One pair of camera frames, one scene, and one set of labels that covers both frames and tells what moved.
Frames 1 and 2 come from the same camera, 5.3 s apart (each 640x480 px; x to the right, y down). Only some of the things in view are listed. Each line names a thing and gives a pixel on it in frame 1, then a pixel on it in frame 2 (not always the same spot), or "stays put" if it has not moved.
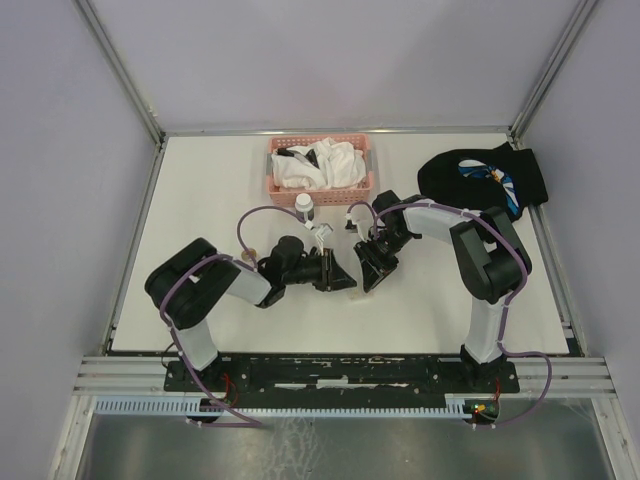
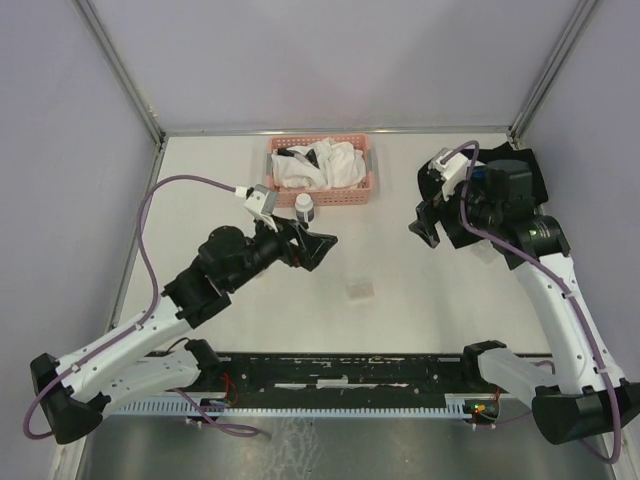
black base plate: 342,382 stays put
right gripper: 373,267 to 429,212
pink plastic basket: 360,195 stays put
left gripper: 332,275 to 311,248
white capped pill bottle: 304,204 stays put
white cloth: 339,166 stays put
